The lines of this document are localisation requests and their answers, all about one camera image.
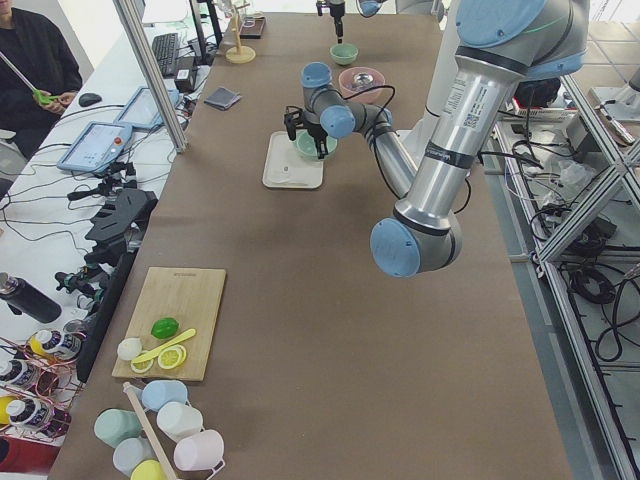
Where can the metal ice scoop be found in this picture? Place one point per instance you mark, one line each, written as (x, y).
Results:
(362, 80)

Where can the yellow plastic cup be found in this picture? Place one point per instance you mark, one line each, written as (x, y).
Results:
(148, 470)

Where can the green bowl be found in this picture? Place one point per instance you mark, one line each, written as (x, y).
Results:
(344, 54)
(305, 146)

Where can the black tool holder stand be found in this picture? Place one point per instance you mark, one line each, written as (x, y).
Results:
(108, 264)

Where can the aluminium frame post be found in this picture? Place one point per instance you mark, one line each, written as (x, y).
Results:
(131, 22)

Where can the wooden mug tree stand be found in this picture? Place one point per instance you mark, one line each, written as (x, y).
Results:
(239, 53)

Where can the black water bottle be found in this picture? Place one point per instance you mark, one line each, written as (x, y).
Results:
(23, 298)

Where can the person in black sweater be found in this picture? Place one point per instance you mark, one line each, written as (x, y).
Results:
(37, 47)

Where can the green bowl on tray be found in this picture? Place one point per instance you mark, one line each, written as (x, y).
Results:
(305, 146)

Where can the pale pink plastic cup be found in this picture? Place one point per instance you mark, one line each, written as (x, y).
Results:
(201, 451)

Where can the folded grey cloth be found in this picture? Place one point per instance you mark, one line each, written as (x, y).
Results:
(223, 98)

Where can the teach pendant tablet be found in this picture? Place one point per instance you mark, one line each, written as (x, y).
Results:
(141, 111)
(98, 146)

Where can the green lime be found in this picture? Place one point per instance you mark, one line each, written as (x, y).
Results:
(165, 328)

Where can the yellow bottle with label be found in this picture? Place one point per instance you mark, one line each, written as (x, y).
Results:
(52, 344)

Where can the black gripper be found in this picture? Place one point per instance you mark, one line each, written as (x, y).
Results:
(315, 131)
(338, 12)

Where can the white garlic bulb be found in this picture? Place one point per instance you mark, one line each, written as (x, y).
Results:
(129, 348)

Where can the near teach pendant tablet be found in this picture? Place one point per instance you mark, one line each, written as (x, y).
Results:
(98, 146)

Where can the black keyboard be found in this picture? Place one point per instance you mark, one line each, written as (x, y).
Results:
(165, 50)

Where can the lemon slice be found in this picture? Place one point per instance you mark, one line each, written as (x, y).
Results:
(140, 367)
(172, 357)

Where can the black computer mouse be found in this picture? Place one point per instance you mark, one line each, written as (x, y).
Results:
(88, 99)

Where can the grey blue plastic cup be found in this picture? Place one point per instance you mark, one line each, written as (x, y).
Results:
(129, 453)

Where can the cream cartoon serving tray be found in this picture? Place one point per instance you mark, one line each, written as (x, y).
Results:
(286, 168)

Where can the black tray at edge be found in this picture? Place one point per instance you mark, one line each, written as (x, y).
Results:
(252, 28)

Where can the pink bowl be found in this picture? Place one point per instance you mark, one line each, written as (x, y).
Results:
(369, 95)

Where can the wooden rack handle rod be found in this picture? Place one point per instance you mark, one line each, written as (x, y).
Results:
(130, 391)

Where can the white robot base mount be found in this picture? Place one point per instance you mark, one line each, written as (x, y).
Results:
(415, 147)

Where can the lower lemon slice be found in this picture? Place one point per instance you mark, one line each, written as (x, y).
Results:
(140, 367)

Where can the light blue plastic cup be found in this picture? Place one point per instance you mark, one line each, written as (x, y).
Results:
(158, 393)

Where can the cream white plastic cup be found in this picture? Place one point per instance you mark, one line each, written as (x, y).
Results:
(179, 421)

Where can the upper lemon slice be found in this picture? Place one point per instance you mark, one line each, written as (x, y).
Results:
(172, 357)

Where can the black power adapter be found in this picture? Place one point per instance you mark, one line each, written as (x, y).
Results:
(185, 74)

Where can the mint green plastic cup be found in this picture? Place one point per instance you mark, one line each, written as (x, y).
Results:
(113, 426)

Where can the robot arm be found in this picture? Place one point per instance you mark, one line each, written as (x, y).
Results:
(369, 8)
(502, 43)

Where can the far teach pendant tablet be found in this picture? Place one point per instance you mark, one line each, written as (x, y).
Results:
(141, 111)

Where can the copper wire basket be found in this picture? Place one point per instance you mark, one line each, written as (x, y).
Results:
(39, 387)

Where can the yellow plastic knife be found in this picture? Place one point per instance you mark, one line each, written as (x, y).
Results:
(151, 354)

